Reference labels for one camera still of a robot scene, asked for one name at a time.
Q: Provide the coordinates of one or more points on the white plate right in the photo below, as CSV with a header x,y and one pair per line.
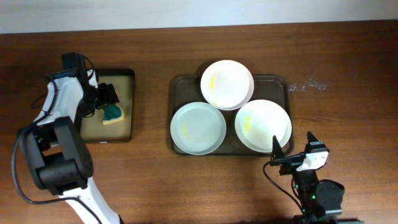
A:
x,y
258,121

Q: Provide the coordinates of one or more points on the white plate top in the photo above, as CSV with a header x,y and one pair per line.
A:
x,y
227,85

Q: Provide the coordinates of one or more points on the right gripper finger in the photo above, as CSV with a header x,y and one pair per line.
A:
x,y
277,151
312,140

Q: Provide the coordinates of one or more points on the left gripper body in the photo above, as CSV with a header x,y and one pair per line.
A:
x,y
99,97

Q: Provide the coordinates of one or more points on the small black water tray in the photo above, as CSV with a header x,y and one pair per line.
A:
x,y
92,129

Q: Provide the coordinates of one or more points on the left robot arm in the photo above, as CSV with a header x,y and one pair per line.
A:
x,y
57,156

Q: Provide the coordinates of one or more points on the large brown serving tray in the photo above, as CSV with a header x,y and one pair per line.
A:
x,y
184,89

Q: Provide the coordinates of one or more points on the pale blue plate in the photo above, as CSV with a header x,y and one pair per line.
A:
x,y
198,128

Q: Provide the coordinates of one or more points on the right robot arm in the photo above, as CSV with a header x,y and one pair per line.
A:
x,y
318,200

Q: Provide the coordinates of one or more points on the white plate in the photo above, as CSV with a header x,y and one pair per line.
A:
x,y
258,121
227,85

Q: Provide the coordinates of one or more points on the green yellow sponge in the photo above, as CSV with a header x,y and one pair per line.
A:
x,y
112,112

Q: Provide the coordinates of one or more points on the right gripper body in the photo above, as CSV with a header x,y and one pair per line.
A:
x,y
290,165

